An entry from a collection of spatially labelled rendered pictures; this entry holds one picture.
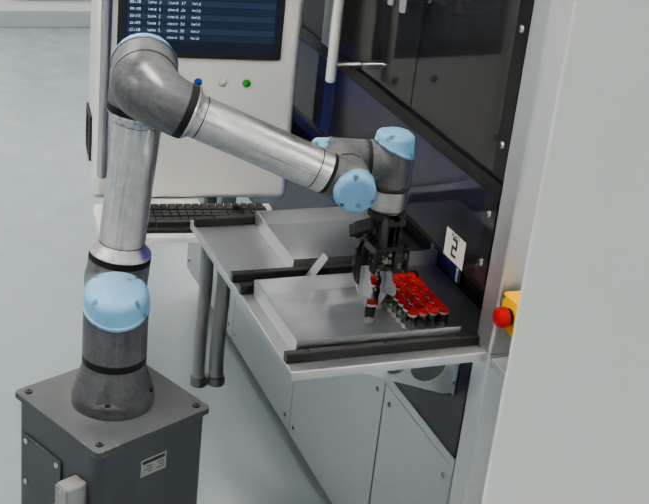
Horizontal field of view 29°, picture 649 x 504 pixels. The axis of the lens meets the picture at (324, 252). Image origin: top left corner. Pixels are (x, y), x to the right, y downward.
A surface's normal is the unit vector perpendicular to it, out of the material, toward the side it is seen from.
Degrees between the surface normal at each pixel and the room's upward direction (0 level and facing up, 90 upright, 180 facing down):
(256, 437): 0
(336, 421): 90
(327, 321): 0
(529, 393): 90
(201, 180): 90
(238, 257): 0
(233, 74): 90
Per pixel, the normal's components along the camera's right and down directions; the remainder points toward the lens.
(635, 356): -0.93, 0.06
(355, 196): 0.15, 0.43
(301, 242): 0.10, -0.91
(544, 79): 0.36, 0.42
